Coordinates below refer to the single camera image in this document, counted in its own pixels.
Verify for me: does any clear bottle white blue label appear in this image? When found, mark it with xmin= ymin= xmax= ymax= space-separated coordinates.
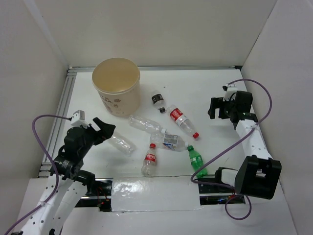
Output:
xmin=150 ymin=133 xmax=189 ymax=151

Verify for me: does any small bottle black label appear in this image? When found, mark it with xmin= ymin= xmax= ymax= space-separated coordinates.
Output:
xmin=151 ymin=90 xmax=166 ymax=114

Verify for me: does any green plastic bottle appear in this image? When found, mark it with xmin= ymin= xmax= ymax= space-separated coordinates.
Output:
xmin=187 ymin=145 xmax=208 ymax=178

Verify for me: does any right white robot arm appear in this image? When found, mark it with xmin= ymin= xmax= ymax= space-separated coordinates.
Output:
xmin=208 ymin=91 xmax=282 ymax=199

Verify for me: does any aluminium frame rail left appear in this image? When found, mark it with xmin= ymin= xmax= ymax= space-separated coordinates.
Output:
xmin=37 ymin=69 xmax=77 ymax=178

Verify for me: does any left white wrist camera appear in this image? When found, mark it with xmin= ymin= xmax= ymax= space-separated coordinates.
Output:
xmin=70 ymin=110 xmax=89 ymax=129

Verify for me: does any beige round paper bin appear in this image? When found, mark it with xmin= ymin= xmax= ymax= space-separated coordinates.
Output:
xmin=92 ymin=58 xmax=140 ymax=117

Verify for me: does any small red label cola bottle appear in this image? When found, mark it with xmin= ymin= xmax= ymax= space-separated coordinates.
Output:
xmin=141 ymin=143 xmax=157 ymax=177

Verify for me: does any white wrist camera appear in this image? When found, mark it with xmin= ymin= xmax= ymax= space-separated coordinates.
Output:
xmin=70 ymin=110 xmax=89 ymax=129
xmin=222 ymin=84 xmax=238 ymax=101

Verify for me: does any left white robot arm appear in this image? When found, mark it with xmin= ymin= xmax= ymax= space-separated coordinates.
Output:
xmin=17 ymin=117 xmax=116 ymax=235

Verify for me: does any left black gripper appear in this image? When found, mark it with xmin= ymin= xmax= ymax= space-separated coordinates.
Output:
xmin=79 ymin=117 xmax=116 ymax=157

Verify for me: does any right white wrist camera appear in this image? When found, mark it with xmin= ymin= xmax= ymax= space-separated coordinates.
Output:
xmin=222 ymin=84 xmax=238 ymax=101

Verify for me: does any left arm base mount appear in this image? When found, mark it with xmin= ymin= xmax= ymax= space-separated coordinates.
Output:
xmin=75 ymin=178 xmax=113 ymax=212

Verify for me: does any clear bottle without label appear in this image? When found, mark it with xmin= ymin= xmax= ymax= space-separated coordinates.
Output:
xmin=108 ymin=131 xmax=136 ymax=156

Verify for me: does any clear crushed bottle white cap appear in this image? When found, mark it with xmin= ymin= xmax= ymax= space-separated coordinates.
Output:
xmin=129 ymin=115 xmax=166 ymax=134

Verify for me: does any large red label bottle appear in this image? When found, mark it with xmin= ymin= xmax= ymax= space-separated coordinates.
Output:
xmin=167 ymin=105 xmax=200 ymax=140

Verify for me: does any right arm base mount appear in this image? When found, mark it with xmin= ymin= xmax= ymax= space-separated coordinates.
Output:
xmin=196 ymin=175 xmax=245 ymax=206

